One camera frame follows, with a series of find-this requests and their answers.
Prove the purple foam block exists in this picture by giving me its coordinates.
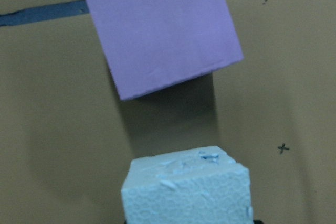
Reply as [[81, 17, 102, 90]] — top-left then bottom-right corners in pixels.
[[86, 0, 243, 100]]

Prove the light blue foam block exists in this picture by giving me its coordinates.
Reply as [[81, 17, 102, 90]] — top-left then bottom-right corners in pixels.
[[121, 146, 253, 223]]

